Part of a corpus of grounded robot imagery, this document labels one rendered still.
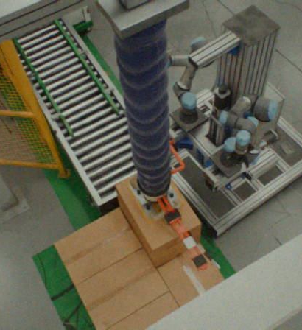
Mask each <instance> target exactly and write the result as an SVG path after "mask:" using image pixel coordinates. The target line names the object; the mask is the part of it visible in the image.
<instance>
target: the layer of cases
mask: <svg viewBox="0 0 302 330"><path fill-rule="evenodd" d="M54 246H55V248H56V250H57V252H58V254H59V255H60V257H61V259H62V261H63V263H64V265H65V267H66V269H67V271H68V273H69V275H70V276H71V279H72V281H73V282H74V285H75V287H76V288H77V291H78V293H79V294H80V297H81V298H82V301H83V303H84V304H85V307H86V309H87V310H88V313H89V315H90V316H91V319H92V321H93V322H94V325H95V326H96V329H97V330H145V329H146V328H148V327H150V326H151V325H152V324H154V323H156V322H158V321H159V320H161V319H163V318H164V317H166V316H167V315H169V314H171V313H173V312H174V311H175V310H177V309H179V308H181V307H182V306H184V305H186V304H187V303H188V302H189V301H191V300H193V299H195V298H196V297H197V296H199V295H201V294H203V293H204V292H206V291H208V290H209V289H211V288H212V287H214V286H216V285H218V284H219V283H220V282H222V281H224V280H225V279H224V278H223V276H222V274H221V273H220V271H219V270H218V269H217V267H216V266H215V265H214V264H213V263H212V262H211V261H209V260H208V259H207V258H206V257H205V256H204V255H203V256H204V258H205V259H206V260H207V262H208V267H207V268H206V269H204V270H198V271H197V267H196V265H195V264H194V262H193V261H192V260H191V257H192V255H191V254H190V253H189V252H188V251H183V252H182V253H180V254H178V255H177V256H176V257H174V258H172V259H170V260H169V261H166V262H165V263H163V264H161V265H159V266H158V267H155V266H154V265H153V263H152V261H151V260H150V258H149V256H148V255H147V252H146V250H145V249H144V248H143V247H142V245H141V243H140V241H139V240H138V237H137V236H136V234H135V232H134V231H133V229H132V227H131V226H130V223H129V222H128V221H127V218H126V217H125V215H124V213H123V210H122V208H121V207H120V208H118V209H116V210H114V211H112V212H111V213H109V214H106V215H105V216H103V217H101V218H99V219H98V220H96V221H94V222H92V223H90V224H89V225H87V226H85V227H83V228H81V229H79V230H78V231H75V232H74V233H72V234H70V235H68V236H66V237H65V238H63V239H61V240H59V241H57V242H56V243H54ZM198 250H199V249H198ZM199 251H200V250H199ZM200 252H201V251H200ZM201 253H202V252H201ZM202 254H203V253H202Z"/></svg>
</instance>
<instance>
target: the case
mask: <svg viewBox="0 0 302 330"><path fill-rule="evenodd" d="M130 177H131V176H130ZM130 177H128V178H126V179H124V180H123V181H121V182H119V183H117V184H115V188H116V192H117V195H118V198H119V204H120V207H121V208H122V210H123V213H124V215H125V217H126V218H127V221H128V222H129V223H130V226H131V227H132V229H133V231H134V232H135V234H136V236H137V237H138V240H139V241H140V243H141V245H142V247H143V248H144V249H145V250H146V252H147V255H148V256H149V258H150V260H151V261H152V263H153V265H154V266H155V267H158V266H159V265H161V264H163V263H165V262H166V261H169V260H170V259H172V258H174V257H176V256H177V255H178V254H180V253H182V252H183V251H186V249H185V247H184V245H183V242H182V240H181V239H180V237H179V236H178V235H177V233H176V232H175V228H174V226H171V225H169V224H168V223H167V221H166V220H165V218H164V217H163V218H162V219H160V220H156V221H154V222H153V223H151V224H149V223H148V222H147V220H146V219H145V217H144V215H143V214H142V212H141V210H140V208H139V207H138V205H137V203H136V202H135V200H134V198H133V196H132V194H131V193H130V191H129V190H128V189H127V185H129V184H130V181H129V180H130ZM171 183H172V185H173V188H174V189H175V190H176V192H177V193H178V194H179V196H180V198H181V200H182V201H183V202H184V204H185V205H184V206H182V207H180V208H179V209H178V211H179V213H180V215H181V222H182V224H183V225H184V227H185V228H186V230H187V232H188V231H189V232H190V234H191V235H192V238H193V240H194V241H195V242H196V244H197V245H198V244H200V230H201V222H200V221H199V219H198V218H197V216H196V215H195V213H194V212H193V211H192V208H191V207H190V205H189V204H188V203H187V201H186V199H185V198H184V196H183V195H182V194H181V192H180V190H178V188H177V186H176V185H175V184H174V182H173V181H172V178H171ZM153 204H154V205H155V207H156V208H157V210H158V212H159V213H161V212H162V207H161V206H160V204H159V203H153Z"/></svg>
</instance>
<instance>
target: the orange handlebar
mask: <svg viewBox="0 0 302 330"><path fill-rule="evenodd" d="M171 151H172V152H173V155H174V156H175V157H176V159H177V160H178V162H179V164H180V165H181V166H180V167H178V168H177V169H174V170H172V171H171V172H170V173H171V174H172V175H173V174H175V173H176V172H179V171H180V170H182V169H184V166H185V165H184V163H183V162H182V160H181V159H180V157H179V156H178V154H177V153H176V152H175V150H174V149H173V146H172V145H171ZM162 198H163V199H164V201H165V202H166V204H167V205H168V206H169V207H171V208H172V206H171V204H170V202H169V201H168V200H167V198H166V196H165V194H164V195H163V196H162ZM156 199H157V200H158V202H159V203H160V205H161V207H162V209H163V210H164V212H167V209H166V207H165V205H164V204H163V203H162V201H161V199H160V198H159V197H158V198H156ZM177 222H178V224H179V227H177V226H176V224H175V223H172V224H173V226H174V228H175V232H176V233H177V235H178V236H179V237H180V239H181V240H182V241H183V240H184V238H183V236H182V234H185V235H186V237H187V238H189V237H190V235H189V234H188V232H187V230H186V228H185V227H184V225H183V224H182V222H181V221H180V220H178V221H177ZM194 250H195V251H196V253H197V254H199V253H200V251H199V250H198V248H197V246H194ZM188 252H189V253H190V254H191V255H192V256H195V255H194V254H193V252H192V250H191V249H189V250H188ZM207 267H208V265H205V266H204V267H201V268H200V269H201V270H204V269H206V268H207Z"/></svg>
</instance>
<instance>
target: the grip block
mask: <svg viewBox="0 0 302 330"><path fill-rule="evenodd" d="M173 209H174V210H175V212H174V213H173V212H171V211H167V212H165V215H164V218H165V220H166V221H167V223H168V224H169V225H171V226H173V224H172V223H177V221H178V220H180V221H181V215H180V213H179V211H178V210H177V209H176V208H175V207H174V208H173Z"/></svg>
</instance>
